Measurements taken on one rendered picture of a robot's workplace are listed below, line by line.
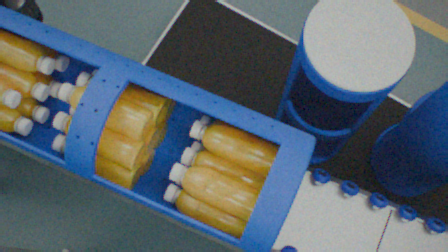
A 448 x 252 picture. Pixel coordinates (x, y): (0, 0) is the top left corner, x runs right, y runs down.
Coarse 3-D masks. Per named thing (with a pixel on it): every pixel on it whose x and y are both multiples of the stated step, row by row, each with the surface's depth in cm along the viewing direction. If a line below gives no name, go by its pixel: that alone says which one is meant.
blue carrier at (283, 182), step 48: (96, 48) 120; (48, 96) 140; (96, 96) 111; (192, 96) 114; (48, 144) 132; (96, 144) 111; (192, 144) 136; (288, 144) 110; (144, 192) 127; (288, 192) 105; (240, 240) 112
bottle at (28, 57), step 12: (0, 36) 125; (12, 36) 125; (0, 48) 124; (12, 48) 124; (24, 48) 124; (36, 48) 125; (0, 60) 126; (12, 60) 124; (24, 60) 124; (36, 60) 124
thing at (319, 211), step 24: (312, 192) 136; (336, 192) 136; (288, 216) 135; (312, 216) 135; (336, 216) 134; (360, 216) 134; (384, 216) 134; (216, 240) 141; (288, 240) 133; (312, 240) 133; (336, 240) 133; (360, 240) 133; (384, 240) 133; (408, 240) 133; (432, 240) 133
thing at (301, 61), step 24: (312, 72) 136; (288, 96) 171; (312, 96) 221; (336, 96) 137; (360, 96) 134; (384, 96) 141; (288, 120) 220; (312, 120) 220; (336, 120) 220; (360, 120) 160; (336, 144) 218
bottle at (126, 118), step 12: (72, 96) 116; (120, 108) 114; (132, 108) 115; (144, 108) 116; (108, 120) 115; (120, 120) 114; (132, 120) 114; (144, 120) 114; (120, 132) 116; (132, 132) 114; (144, 132) 118
